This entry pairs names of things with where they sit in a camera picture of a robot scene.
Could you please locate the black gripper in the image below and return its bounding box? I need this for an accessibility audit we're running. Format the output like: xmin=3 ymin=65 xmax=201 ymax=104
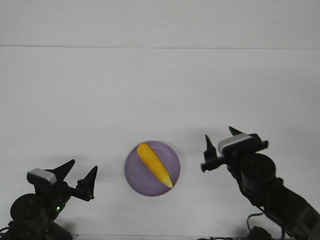
xmin=200 ymin=126 xmax=269 ymax=172
xmin=34 ymin=159 xmax=98 ymax=208

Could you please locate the purple round plate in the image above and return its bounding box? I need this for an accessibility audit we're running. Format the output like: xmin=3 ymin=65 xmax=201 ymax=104
xmin=124 ymin=140 xmax=181 ymax=197

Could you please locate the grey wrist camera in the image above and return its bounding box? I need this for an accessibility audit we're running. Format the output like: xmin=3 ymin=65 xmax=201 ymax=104
xmin=26 ymin=168 xmax=57 ymax=186
xmin=217 ymin=133 xmax=252 ymax=155

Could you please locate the yellow corn cob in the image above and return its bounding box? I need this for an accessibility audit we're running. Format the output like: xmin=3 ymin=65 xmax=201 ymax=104
xmin=136 ymin=142 xmax=174 ymax=189

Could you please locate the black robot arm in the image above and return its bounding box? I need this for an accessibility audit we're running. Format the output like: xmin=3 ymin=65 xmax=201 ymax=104
xmin=0 ymin=159 xmax=98 ymax=240
xmin=200 ymin=126 xmax=320 ymax=240

